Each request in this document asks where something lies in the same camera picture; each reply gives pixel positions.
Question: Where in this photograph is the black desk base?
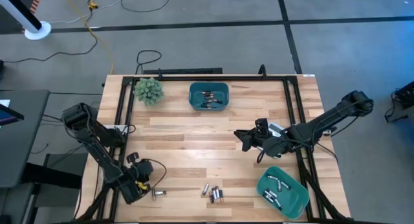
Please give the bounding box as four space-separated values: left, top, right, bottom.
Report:
22 152 82 224

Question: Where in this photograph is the yellow cable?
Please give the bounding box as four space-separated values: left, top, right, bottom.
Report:
60 0 114 75

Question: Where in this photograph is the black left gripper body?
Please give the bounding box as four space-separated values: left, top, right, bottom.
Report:
118 177 151 205

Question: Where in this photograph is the black cable loop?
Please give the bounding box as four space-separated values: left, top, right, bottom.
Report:
135 49 162 74

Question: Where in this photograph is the light green-teal plastic bin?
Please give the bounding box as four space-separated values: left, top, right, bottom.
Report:
256 166 311 220

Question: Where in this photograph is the white grey desk calculator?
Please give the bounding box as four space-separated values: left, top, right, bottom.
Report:
257 122 290 159

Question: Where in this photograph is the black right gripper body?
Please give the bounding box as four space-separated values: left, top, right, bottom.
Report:
255 129 294 159

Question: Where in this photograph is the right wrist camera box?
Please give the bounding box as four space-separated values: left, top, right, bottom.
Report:
254 117 270 131

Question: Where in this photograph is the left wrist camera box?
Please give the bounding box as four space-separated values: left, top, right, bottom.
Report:
125 151 155 185

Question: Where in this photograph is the black floor cable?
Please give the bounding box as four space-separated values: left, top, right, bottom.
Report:
0 39 98 63
120 0 171 14

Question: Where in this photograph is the grey desk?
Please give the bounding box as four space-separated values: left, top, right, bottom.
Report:
0 89 51 189

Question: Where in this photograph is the green potted plant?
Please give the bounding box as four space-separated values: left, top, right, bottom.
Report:
133 76 165 107

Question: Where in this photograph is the dark tablet screen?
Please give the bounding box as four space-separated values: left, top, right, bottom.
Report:
0 100 25 127

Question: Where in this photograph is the black aluminium table frame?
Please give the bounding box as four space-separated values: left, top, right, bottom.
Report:
74 64 352 224

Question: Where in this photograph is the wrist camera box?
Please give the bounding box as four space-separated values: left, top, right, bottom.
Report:
254 117 270 131
125 151 155 185

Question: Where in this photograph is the dark blue-teal plastic bin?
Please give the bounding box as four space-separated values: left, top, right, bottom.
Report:
188 82 230 111

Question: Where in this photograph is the black equipment box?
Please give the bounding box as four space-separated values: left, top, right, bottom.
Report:
384 80 414 124

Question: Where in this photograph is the black white pole round base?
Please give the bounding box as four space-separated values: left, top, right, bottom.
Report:
0 0 52 41

